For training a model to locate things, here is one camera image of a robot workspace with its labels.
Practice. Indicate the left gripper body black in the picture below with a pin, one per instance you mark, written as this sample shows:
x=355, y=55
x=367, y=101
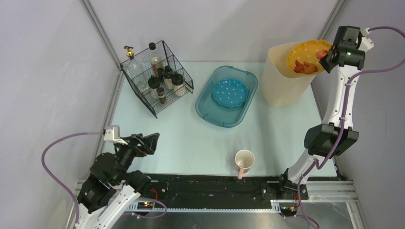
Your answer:
x=138, y=145

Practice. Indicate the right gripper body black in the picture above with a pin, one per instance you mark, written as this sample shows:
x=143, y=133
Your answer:
x=329, y=59

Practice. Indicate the orange dotted plate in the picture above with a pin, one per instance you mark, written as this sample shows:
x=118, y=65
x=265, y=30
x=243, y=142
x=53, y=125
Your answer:
x=305, y=52

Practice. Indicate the small pepper shaker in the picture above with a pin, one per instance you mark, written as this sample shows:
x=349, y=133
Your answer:
x=161, y=95

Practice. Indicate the white spice jar black lid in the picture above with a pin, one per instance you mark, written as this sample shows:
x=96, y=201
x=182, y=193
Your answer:
x=154, y=84

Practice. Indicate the small black cap bottle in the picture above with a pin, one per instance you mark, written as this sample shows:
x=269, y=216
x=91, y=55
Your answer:
x=167, y=76

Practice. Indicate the glass bottle gold pump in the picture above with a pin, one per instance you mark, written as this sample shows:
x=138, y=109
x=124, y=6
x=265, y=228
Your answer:
x=134, y=68

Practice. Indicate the dark sauce bottle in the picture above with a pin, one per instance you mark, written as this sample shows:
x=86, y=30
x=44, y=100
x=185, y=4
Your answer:
x=156, y=60

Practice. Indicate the blue dotted plate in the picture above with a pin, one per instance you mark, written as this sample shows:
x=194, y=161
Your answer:
x=230, y=93

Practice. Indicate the pink white mug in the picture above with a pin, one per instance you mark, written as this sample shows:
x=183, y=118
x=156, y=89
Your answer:
x=244, y=161

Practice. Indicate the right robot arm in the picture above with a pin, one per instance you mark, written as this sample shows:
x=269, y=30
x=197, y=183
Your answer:
x=335, y=134

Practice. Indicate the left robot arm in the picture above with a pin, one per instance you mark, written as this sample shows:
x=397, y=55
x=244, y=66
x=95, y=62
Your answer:
x=110, y=187

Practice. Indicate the shrimp piece upper orange plate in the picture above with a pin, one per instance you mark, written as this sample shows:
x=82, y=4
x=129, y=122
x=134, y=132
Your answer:
x=310, y=68

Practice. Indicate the shrimp piece orange plate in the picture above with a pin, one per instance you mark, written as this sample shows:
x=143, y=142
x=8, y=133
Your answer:
x=299, y=67
x=310, y=68

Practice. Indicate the shrimp piece lower orange plate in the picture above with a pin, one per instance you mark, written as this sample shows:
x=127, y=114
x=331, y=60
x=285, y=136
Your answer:
x=299, y=67

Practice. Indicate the teal plastic tub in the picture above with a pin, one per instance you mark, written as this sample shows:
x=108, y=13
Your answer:
x=211, y=112

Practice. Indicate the cream waste bin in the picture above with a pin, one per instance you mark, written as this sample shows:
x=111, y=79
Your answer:
x=281, y=86

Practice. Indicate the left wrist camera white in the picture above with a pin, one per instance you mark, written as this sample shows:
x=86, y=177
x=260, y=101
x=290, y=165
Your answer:
x=112, y=134

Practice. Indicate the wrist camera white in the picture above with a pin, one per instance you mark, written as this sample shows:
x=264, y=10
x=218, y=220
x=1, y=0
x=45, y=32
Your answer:
x=366, y=43
x=112, y=134

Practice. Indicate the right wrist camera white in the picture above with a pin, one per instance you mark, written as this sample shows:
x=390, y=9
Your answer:
x=366, y=43

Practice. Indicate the aluminium frame post right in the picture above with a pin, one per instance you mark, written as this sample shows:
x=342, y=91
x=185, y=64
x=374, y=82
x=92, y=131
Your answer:
x=333, y=16

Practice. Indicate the aluminium frame post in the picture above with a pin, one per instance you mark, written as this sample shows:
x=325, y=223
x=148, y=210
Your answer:
x=97, y=24
x=333, y=16

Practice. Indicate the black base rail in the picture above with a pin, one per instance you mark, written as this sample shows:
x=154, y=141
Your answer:
x=203, y=192

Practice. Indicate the aluminium frame post left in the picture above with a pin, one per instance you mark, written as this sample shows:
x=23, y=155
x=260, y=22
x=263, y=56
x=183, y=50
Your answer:
x=97, y=24

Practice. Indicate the black wire rack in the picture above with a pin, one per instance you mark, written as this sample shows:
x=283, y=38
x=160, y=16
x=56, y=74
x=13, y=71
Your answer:
x=181, y=80

